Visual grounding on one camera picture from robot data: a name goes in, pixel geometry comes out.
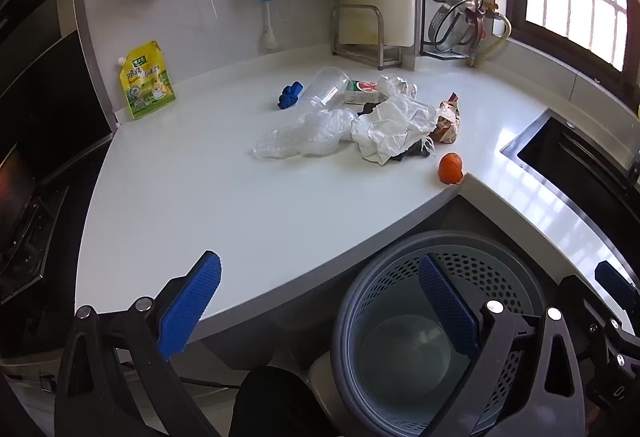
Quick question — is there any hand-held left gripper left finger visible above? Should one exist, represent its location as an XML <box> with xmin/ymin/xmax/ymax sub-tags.
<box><xmin>54</xmin><ymin>250</ymin><xmax>223</xmax><ymax>437</ymax></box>

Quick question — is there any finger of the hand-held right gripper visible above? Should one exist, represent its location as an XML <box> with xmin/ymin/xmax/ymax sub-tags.
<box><xmin>556</xmin><ymin>274</ymin><xmax>608</xmax><ymax>333</ymax></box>
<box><xmin>595</xmin><ymin>261</ymin><xmax>640</xmax><ymax>305</ymax></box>

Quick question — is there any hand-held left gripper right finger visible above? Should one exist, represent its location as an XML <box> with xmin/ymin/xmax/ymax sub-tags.
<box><xmin>418</xmin><ymin>254</ymin><xmax>586</xmax><ymax>437</ymax></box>

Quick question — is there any grey perforated trash basket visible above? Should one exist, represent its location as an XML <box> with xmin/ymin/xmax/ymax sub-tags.
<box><xmin>331</xmin><ymin>230</ymin><xmax>547</xmax><ymax>437</ymax></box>

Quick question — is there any orange peel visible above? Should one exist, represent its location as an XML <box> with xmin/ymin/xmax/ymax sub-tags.
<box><xmin>438</xmin><ymin>152</ymin><xmax>465</xmax><ymax>185</ymax></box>

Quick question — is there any brown snack wrapper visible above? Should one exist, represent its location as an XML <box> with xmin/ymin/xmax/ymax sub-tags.
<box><xmin>432</xmin><ymin>92</ymin><xmax>462</xmax><ymax>144</ymax></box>

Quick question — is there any clear plastic bag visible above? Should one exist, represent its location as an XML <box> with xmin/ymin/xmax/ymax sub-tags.
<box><xmin>252</xmin><ymin>108</ymin><xmax>360</xmax><ymax>160</ymax></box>

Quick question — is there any clear plastic cup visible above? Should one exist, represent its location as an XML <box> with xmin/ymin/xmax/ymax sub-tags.
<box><xmin>300</xmin><ymin>66</ymin><xmax>351</xmax><ymax>107</ymax></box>

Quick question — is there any black kitchen sink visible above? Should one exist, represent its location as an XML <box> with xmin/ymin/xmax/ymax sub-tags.
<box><xmin>500</xmin><ymin>107</ymin><xmax>640</xmax><ymax>238</ymax></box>

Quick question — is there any dark clothing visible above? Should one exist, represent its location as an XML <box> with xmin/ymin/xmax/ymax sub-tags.
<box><xmin>230</xmin><ymin>365</ymin><xmax>326</xmax><ymax>437</ymax></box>

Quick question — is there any black gas cooktop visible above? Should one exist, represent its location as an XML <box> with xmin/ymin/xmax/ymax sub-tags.
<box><xmin>0</xmin><ymin>182</ymin><xmax>71</xmax><ymax>305</ymax></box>

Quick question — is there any yellow seasoning pouch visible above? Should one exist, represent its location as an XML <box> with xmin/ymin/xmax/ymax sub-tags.
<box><xmin>118</xmin><ymin>40</ymin><xmax>178</xmax><ymax>120</ymax></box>

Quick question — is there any small printed carton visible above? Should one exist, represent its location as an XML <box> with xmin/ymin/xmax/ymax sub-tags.
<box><xmin>344</xmin><ymin>80</ymin><xmax>386</xmax><ymax>105</ymax></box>

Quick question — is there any blue bottle cap piece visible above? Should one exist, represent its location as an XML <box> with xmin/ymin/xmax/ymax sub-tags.
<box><xmin>277</xmin><ymin>80</ymin><xmax>305</xmax><ymax>110</ymax></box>

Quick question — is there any steel cutting board stand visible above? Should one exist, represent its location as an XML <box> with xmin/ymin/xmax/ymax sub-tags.
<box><xmin>330</xmin><ymin>4</ymin><xmax>403</xmax><ymax>69</ymax></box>

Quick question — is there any brown plastic utensil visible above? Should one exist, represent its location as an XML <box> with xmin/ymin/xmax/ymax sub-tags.
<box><xmin>462</xmin><ymin>2</ymin><xmax>488</xmax><ymax>53</ymax></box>

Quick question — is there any glass pot lid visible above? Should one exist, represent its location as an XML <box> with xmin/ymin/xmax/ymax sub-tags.
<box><xmin>429</xmin><ymin>0</ymin><xmax>483</xmax><ymax>52</ymax></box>

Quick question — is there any white and blue bottle brush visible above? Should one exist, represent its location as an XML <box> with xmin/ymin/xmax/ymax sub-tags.
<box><xmin>260</xmin><ymin>0</ymin><xmax>278</xmax><ymax>49</ymax></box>

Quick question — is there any yellowish gas hose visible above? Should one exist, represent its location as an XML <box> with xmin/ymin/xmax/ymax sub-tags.
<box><xmin>467</xmin><ymin>12</ymin><xmax>512</xmax><ymax>68</ymax></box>

